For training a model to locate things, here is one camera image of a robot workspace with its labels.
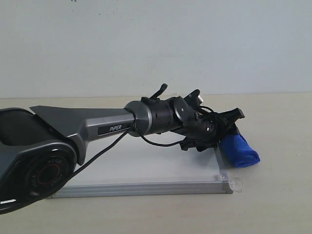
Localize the clear tape front right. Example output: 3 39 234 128
215 175 243 194

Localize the white board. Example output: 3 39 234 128
54 133 227 198

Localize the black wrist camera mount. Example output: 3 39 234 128
184 89 203 106

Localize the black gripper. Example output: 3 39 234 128
180 108 244 152

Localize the blue cloth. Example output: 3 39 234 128
220 134 260 168

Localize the black cable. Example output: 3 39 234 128
0 83 220 210

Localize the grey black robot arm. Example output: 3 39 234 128
0 96 244 214

